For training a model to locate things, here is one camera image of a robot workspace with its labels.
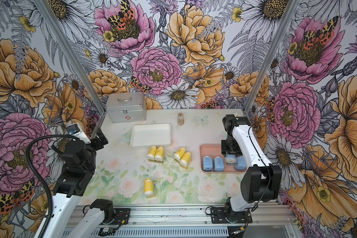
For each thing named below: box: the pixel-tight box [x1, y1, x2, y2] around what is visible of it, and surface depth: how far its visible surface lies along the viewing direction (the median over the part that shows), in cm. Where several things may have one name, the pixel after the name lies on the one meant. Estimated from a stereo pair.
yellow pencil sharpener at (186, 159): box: [179, 151, 192, 169], surface depth 89 cm
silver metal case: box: [105, 92, 147, 123], surface depth 111 cm
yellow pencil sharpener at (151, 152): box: [147, 145, 157, 161], surface depth 91 cm
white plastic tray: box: [129, 122, 172, 149], surface depth 108 cm
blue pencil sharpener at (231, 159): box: [225, 154, 238, 166], surface depth 79 cm
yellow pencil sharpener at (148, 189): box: [143, 177, 155, 199], surface depth 78 cm
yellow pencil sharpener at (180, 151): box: [173, 146, 186, 162], surface depth 90 cm
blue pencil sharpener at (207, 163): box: [202, 155, 213, 172], surface depth 87 cm
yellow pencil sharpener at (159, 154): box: [154, 145, 165, 164], surface depth 91 cm
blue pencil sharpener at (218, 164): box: [213, 156, 225, 172], surface depth 87 cm
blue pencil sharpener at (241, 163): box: [235, 155, 247, 171], surface depth 84 cm
